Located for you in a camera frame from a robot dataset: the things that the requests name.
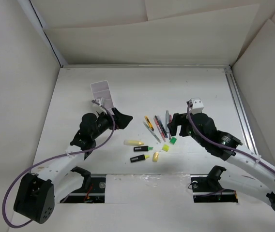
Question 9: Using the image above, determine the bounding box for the black yellow highlighter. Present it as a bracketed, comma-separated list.
[130, 155, 150, 163]

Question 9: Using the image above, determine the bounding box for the aluminium rail right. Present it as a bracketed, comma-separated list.
[224, 66, 259, 155]

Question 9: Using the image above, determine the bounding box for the light blue mechanical pencil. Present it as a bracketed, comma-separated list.
[165, 110, 170, 135]

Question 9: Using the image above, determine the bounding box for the black blue pen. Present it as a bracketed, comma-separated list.
[155, 116, 168, 138]

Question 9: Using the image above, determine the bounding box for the green highlighter cap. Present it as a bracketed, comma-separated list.
[170, 137, 177, 145]

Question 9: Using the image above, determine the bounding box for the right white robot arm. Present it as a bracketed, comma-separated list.
[168, 112, 275, 211]

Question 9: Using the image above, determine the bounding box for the clear pink pen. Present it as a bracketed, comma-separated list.
[154, 117, 166, 142]

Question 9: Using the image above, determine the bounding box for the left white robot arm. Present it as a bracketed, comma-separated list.
[14, 108, 133, 224]

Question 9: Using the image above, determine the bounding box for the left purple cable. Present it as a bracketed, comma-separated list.
[1, 101, 116, 229]

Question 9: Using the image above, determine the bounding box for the yellow utility knife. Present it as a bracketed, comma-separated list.
[144, 116, 154, 131]

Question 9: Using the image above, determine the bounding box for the yellow highlighter cap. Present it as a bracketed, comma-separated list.
[162, 144, 169, 152]

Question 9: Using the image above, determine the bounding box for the white three-compartment organizer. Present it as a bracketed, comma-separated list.
[90, 80, 114, 113]

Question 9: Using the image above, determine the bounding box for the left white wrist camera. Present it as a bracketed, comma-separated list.
[95, 97, 106, 106]

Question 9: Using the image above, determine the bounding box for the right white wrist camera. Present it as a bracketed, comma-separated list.
[188, 98, 204, 115]

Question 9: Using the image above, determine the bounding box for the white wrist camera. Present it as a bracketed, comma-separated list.
[95, 97, 106, 106]
[188, 98, 204, 115]

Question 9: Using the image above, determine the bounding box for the purple cable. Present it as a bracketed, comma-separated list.
[187, 101, 275, 186]
[1, 101, 116, 229]

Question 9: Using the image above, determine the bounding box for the black green highlighter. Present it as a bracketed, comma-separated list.
[133, 145, 153, 152]

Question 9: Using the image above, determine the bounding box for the clear green pen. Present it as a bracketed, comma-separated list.
[143, 122, 161, 143]

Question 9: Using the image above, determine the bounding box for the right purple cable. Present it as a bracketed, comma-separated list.
[187, 101, 275, 186]

